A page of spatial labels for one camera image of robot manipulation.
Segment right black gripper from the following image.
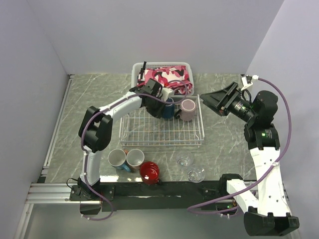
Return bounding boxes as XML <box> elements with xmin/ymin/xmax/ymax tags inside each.
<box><xmin>200</xmin><ymin>82</ymin><xmax>257</xmax><ymax>122</ymax></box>

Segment dark blue mug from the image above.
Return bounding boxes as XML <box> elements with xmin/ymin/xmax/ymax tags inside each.
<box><xmin>162</xmin><ymin>97</ymin><xmax>174</xmax><ymax>119</ymax></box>

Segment mauve purple mug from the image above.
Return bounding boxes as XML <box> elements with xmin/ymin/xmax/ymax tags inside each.
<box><xmin>174</xmin><ymin>99</ymin><xmax>196</xmax><ymax>121</ymax></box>

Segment salmon pink mug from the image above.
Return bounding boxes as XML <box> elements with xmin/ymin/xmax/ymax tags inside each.
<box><xmin>124</xmin><ymin>149</ymin><xmax>145</xmax><ymax>172</ymax></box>

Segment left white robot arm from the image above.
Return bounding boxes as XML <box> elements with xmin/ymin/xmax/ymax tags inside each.
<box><xmin>78</xmin><ymin>80</ymin><xmax>174</xmax><ymax>200</ymax></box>

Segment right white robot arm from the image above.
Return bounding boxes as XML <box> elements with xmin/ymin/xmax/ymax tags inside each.
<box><xmin>200</xmin><ymin>82</ymin><xmax>300</xmax><ymax>237</ymax></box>

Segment pink camouflage cloth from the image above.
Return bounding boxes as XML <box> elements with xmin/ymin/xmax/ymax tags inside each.
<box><xmin>133</xmin><ymin>65</ymin><xmax>194</xmax><ymax>95</ymax></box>

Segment black item in basket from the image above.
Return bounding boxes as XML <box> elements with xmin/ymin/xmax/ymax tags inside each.
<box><xmin>138</xmin><ymin>61</ymin><xmax>147</xmax><ymax>82</ymax></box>

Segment white plastic basket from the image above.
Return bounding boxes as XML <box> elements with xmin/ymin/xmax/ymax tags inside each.
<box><xmin>131</xmin><ymin>62</ymin><xmax>194</xmax><ymax>96</ymax></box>

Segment clear glass cup far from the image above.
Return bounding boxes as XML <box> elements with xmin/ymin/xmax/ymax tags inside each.
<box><xmin>176</xmin><ymin>152</ymin><xmax>194</xmax><ymax>169</ymax></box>

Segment clear glass cup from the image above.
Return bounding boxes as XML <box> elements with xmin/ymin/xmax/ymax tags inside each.
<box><xmin>187</xmin><ymin>166</ymin><xmax>205</xmax><ymax>183</ymax></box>
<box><xmin>176</xmin><ymin>152</ymin><xmax>194</xmax><ymax>169</ymax></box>

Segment light blue mug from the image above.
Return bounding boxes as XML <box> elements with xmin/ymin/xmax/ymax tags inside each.
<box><xmin>108</xmin><ymin>149</ymin><xmax>131</xmax><ymax>172</ymax></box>

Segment red mug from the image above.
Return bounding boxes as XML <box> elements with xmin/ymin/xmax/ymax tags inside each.
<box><xmin>139</xmin><ymin>161</ymin><xmax>161</xmax><ymax>185</ymax></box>

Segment clear glass cup near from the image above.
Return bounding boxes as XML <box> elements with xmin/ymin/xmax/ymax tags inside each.
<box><xmin>187</xmin><ymin>166</ymin><xmax>205</xmax><ymax>183</ymax></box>

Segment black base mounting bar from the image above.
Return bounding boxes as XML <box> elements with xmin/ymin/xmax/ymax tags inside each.
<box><xmin>69</xmin><ymin>181</ymin><xmax>228</xmax><ymax>215</ymax></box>

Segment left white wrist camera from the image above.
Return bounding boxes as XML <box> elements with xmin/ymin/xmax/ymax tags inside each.
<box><xmin>161</xmin><ymin>88</ymin><xmax>174</xmax><ymax>101</ymax></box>

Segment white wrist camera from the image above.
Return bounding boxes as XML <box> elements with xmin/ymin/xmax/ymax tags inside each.
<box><xmin>161</xmin><ymin>88</ymin><xmax>174</xmax><ymax>101</ymax></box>
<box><xmin>241</xmin><ymin>75</ymin><xmax>259</xmax><ymax>91</ymax></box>

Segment white wire dish rack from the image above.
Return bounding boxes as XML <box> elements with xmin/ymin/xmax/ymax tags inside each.
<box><xmin>119</xmin><ymin>95</ymin><xmax>205</xmax><ymax>147</ymax></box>

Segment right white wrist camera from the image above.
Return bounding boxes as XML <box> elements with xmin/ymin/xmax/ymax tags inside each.
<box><xmin>241</xmin><ymin>75</ymin><xmax>259</xmax><ymax>91</ymax></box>

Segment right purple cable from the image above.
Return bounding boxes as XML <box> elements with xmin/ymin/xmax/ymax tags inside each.
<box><xmin>187</xmin><ymin>77</ymin><xmax>292</xmax><ymax>217</ymax></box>

